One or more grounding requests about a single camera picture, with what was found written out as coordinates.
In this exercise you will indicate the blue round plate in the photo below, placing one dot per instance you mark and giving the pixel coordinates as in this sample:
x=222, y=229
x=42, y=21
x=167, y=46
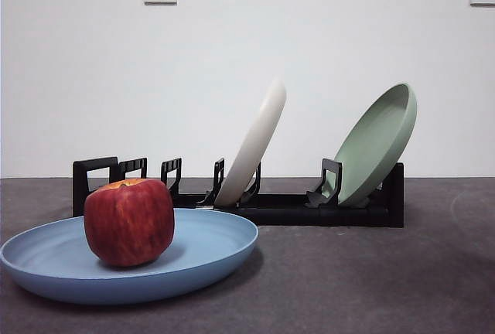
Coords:
x=201, y=245

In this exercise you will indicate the red apple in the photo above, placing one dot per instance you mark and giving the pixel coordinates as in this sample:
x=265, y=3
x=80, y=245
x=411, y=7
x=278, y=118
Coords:
x=127, y=222

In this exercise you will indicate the white round plate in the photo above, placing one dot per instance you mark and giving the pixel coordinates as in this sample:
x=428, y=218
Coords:
x=251, y=156

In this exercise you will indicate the black plate rack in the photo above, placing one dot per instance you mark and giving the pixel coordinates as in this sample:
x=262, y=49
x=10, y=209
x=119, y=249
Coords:
x=309, y=216

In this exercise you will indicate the green round plate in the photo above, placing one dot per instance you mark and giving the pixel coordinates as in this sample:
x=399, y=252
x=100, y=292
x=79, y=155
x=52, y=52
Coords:
x=375, y=144

